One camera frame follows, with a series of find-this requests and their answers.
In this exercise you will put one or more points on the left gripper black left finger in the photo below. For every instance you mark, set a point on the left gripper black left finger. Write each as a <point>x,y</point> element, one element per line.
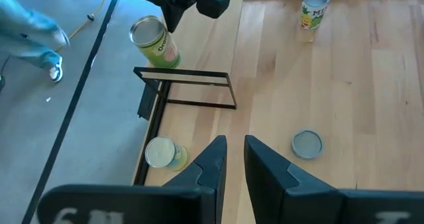
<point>149,204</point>

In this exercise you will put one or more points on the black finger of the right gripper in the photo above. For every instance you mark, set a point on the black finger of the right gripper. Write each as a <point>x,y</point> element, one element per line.
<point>174,17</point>

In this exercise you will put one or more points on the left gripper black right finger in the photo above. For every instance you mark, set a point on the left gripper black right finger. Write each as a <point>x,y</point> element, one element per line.
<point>298,204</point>

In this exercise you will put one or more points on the short yellow green can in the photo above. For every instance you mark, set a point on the short yellow green can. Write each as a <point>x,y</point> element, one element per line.
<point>164,152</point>

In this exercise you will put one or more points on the green label food can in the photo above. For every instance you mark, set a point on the green label food can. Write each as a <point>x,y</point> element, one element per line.
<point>307,144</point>

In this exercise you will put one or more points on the mixed fruit food can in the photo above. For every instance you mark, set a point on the mixed fruit food can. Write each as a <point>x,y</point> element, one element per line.
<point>313,12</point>

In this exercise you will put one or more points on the person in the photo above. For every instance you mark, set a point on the person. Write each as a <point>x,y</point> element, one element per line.
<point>30,28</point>

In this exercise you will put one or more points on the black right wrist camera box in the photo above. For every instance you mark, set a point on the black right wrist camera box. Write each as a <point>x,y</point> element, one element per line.
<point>213,3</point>

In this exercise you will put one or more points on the black aluminium table frame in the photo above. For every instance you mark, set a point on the black aluminium table frame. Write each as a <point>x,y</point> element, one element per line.
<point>153,134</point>

